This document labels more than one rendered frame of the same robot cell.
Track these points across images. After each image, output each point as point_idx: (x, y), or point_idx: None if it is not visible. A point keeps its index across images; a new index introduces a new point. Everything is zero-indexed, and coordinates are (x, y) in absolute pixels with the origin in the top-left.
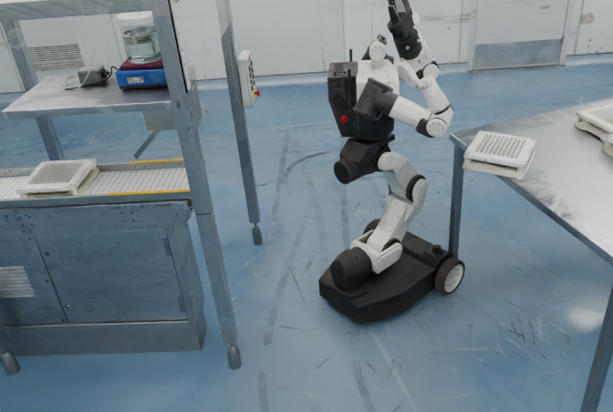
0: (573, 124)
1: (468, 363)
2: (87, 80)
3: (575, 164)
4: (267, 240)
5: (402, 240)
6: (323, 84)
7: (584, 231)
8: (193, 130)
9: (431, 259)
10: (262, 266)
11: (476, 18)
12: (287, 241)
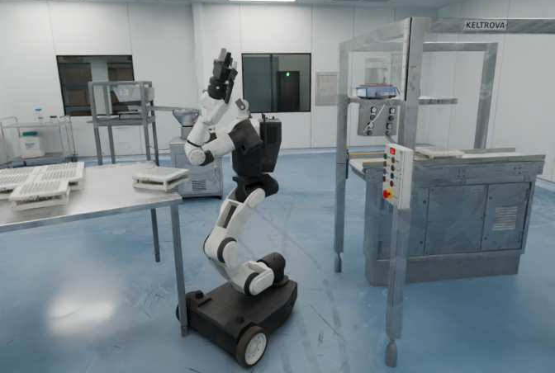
0: (65, 205)
1: (199, 280)
2: None
3: (116, 183)
4: (382, 368)
5: (226, 312)
6: None
7: (154, 165)
8: (337, 114)
9: (206, 295)
10: (365, 333)
11: None
12: (358, 368)
